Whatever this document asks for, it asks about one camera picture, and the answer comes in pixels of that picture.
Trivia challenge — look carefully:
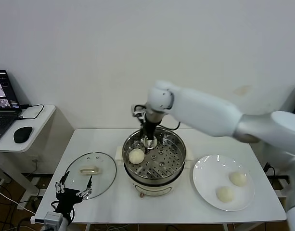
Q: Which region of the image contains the black power adapter with cable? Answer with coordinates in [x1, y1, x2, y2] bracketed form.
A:
[264, 162, 275, 179]

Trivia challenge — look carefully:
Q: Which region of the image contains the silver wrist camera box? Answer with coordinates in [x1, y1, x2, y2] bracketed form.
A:
[43, 211, 63, 226]
[132, 103, 147, 118]

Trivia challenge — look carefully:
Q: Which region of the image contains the white floor cable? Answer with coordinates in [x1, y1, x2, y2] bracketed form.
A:
[0, 186, 37, 215]

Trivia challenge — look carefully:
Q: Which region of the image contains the round white plate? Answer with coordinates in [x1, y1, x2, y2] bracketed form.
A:
[192, 154, 255, 212]

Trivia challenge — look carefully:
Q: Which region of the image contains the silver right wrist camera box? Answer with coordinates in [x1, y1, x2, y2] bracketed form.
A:
[132, 103, 147, 118]

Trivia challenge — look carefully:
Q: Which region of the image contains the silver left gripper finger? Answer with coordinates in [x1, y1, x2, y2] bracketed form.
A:
[76, 175, 93, 201]
[55, 170, 70, 194]

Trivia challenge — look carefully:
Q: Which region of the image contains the round glass pot lid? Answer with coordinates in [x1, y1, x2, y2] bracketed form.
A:
[63, 151, 117, 200]

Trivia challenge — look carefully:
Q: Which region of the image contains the white steamed baozi bun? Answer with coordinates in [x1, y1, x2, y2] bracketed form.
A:
[215, 185, 235, 203]
[143, 136, 159, 149]
[128, 148, 145, 165]
[229, 171, 248, 187]

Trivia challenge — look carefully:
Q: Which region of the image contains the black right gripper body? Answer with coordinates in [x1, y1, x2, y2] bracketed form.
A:
[139, 121, 160, 141]

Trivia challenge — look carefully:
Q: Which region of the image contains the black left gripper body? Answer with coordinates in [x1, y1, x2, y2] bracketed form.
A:
[53, 188, 82, 214]

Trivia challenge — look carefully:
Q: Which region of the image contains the black laptop cable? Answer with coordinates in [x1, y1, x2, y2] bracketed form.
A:
[16, 103, 45, 121]

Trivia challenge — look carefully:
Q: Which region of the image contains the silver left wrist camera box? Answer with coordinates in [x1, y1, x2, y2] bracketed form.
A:
[43, 211, 63, 226]

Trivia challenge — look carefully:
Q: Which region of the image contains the black computer mouse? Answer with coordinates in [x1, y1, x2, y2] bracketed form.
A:
[13, 126, 33, 144]

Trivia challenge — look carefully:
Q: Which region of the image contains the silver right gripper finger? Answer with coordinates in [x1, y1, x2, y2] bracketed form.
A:
[144, 137, 152, 155]

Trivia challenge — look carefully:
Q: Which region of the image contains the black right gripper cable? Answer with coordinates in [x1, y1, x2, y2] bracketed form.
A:
[159, 121, 181, 131]

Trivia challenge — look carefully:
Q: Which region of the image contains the stainless steel steamer basket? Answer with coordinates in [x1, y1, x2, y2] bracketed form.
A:
[115, 127, 194, 185]

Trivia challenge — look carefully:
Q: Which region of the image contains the cream electric cooker pot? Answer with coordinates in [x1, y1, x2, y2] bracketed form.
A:
[123, 160, 190, 198]

